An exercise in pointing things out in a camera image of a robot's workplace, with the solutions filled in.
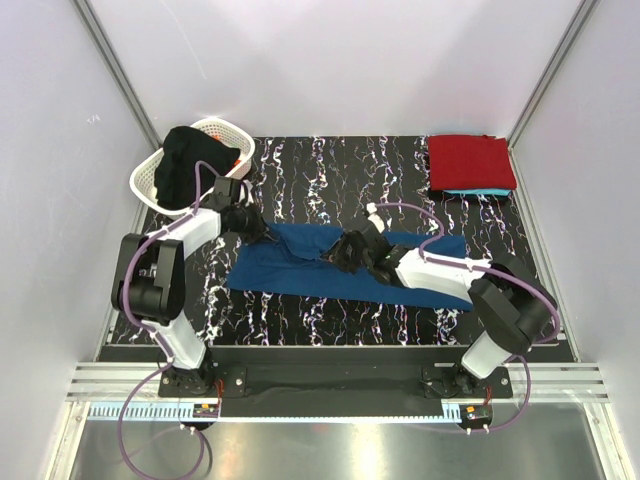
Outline blue printed t shirt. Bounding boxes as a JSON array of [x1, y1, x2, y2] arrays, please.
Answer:
[[227, 223, 472, 311]]

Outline black t shirt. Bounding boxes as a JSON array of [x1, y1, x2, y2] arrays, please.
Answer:
[[154, 126, 231, 211]]

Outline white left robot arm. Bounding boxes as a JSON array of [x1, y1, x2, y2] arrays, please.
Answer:
[[111, 177, 272, 396]]

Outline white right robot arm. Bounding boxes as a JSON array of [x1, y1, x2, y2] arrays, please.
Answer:
[[321, 227, 560, 397]]

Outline orange t shirt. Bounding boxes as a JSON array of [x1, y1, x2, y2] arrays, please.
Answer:
[[210, 135, 241, 173]]

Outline white plastic laundry basket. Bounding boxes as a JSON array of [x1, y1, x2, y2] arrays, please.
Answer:
[[129, 117, 255, 218]]

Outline red folded t shirt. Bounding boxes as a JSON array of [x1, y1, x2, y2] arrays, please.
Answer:
[[427, 134, 517, 191]]

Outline teal folded t shirt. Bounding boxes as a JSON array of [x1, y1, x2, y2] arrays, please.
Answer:
[[444, 188, 511, 197]]

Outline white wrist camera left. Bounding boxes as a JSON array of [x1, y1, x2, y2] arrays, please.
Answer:
[[239, 180, 254, 205]]

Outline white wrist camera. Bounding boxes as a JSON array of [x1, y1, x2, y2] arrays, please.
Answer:
[[365, 202, 387, 233], [239, 180, 254, 205]]

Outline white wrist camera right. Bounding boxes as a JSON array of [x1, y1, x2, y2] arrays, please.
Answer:
[[365, 202, 387, 233]]

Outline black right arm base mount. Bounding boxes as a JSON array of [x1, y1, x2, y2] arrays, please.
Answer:
[[420, 361, 513, 401]]

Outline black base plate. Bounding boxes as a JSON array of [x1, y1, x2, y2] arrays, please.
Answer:
[[159, 346, 512, 422]]

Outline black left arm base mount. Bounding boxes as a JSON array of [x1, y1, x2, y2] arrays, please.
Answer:
[[158, 358, 247, 398]]

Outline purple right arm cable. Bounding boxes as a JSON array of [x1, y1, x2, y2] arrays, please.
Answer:
[[374, 202, 562, 434]]

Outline aluminium frame rail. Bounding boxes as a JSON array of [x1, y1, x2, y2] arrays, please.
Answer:
[[66, 362, 609, 403]]

